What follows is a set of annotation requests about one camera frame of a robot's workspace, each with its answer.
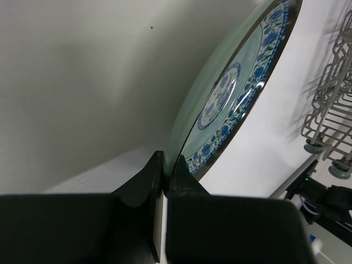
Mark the grey wire dish rack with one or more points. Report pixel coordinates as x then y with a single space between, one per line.
327 129

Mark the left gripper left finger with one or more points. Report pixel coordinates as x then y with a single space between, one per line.
116 227

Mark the blue floral teal plate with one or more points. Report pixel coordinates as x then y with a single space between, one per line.
228 86

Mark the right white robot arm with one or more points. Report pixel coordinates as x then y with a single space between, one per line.
329 207

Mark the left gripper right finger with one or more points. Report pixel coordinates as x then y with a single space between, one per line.
205 228

